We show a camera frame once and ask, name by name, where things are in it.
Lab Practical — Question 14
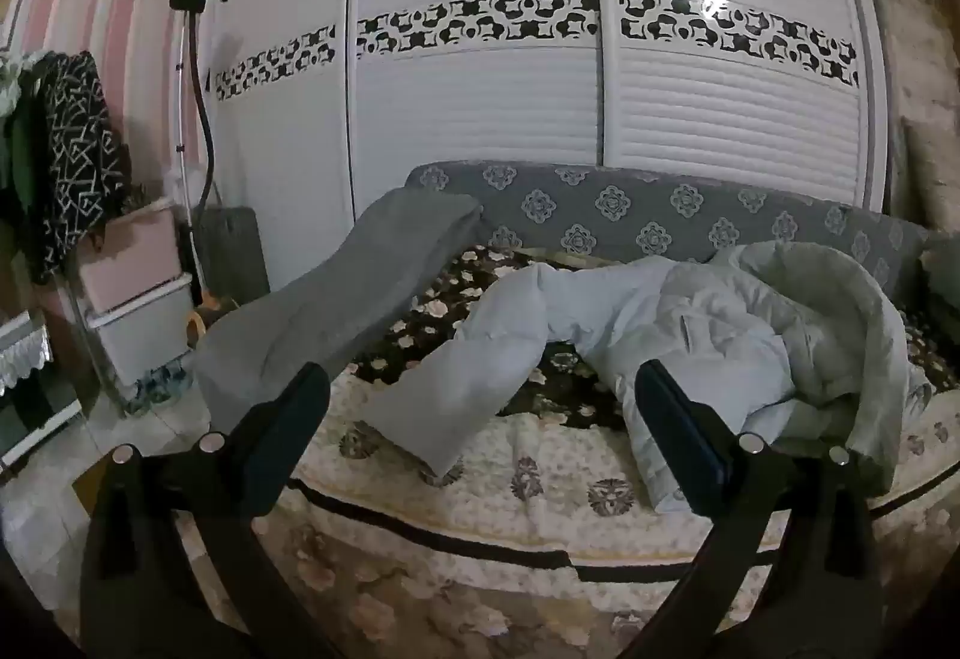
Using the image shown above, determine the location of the white slatted wardrobe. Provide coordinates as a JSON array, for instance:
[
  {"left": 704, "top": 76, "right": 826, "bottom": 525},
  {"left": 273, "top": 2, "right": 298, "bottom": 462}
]
[{"left": 161, "top": 0, "right": 890, "bottom": 307}]

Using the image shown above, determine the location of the beige floral quilt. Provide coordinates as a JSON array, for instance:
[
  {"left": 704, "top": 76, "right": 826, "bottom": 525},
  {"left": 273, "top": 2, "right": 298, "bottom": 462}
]
[{"left": 169, "top": 363, "right": 960, "bottom": 659}]

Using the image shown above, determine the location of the black patterned garment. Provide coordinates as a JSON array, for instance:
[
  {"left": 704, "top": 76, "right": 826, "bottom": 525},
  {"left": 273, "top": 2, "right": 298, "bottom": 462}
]
[{"left": 22, "top": 51, "right": 132, "bottom": 285}]

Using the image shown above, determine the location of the white lace cloth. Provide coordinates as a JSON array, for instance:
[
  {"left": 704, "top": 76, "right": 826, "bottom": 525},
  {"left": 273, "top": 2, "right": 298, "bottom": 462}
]
[{"left": 0, "top": 310, "right": 53, "bottom": 397}]

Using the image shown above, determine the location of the white storage drawer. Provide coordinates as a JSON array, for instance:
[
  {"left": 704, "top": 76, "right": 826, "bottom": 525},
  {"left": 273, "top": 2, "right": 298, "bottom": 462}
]
[{"left": 90, "top": 272, "right": 196, "bottom": 390}]

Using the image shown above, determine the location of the dark floral blanket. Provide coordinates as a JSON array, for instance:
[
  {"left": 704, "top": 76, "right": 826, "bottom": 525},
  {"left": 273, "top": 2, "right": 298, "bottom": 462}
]
[{"left": 352, "top": 245, "right": 960, "bottom": 431}]

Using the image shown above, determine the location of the orange ring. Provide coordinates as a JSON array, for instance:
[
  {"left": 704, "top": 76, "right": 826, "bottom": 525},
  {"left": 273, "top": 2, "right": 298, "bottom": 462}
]
[{"left": 184, "top": 310, "right": 215, "bottom": 352}]

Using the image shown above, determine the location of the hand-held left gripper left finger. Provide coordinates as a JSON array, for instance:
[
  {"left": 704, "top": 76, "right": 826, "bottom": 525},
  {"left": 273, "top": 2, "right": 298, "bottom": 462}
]
[{"left": 79, "top": 363, "right": 353, "bottom": 659}]

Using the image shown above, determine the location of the pair of shoes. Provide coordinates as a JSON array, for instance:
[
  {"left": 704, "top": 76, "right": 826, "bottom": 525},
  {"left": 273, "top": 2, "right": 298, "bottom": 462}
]
[{"left": 124, "top": 363, "right": 188, "bottom": 416}]

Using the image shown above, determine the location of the light blue puffer jacket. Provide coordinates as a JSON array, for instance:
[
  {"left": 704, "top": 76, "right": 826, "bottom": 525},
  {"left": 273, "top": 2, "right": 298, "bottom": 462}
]
[{"left": 360, "top": 239, "right": 935, "bottom": 514}]

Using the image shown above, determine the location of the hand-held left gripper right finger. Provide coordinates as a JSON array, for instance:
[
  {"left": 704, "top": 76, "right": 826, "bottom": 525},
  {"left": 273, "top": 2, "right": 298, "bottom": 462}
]
[{"left": 622, "top": 359, "right": 893, "bottom": 659}]

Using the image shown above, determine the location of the plain grey cloth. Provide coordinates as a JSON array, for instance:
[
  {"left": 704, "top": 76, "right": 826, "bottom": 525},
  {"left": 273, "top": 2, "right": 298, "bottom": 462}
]
[{"left": 193, "top": 188, "right": 485, "bottom": 431}]

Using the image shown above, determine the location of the grey flat board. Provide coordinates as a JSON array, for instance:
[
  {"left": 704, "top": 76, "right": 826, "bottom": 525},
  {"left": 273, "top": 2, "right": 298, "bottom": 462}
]
[{"left": 199, "top": 205, "right": 271, "bottom": 307}]

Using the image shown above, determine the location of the beige fluffy pillow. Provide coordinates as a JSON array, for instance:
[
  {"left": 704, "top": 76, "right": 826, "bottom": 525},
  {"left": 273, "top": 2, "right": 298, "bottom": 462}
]
[
  {"left": 870, "top": 0, "right": 960, "bottom": 127},
  {"left": 900, "top": 115, "right": 960, "bottom": 232}
]

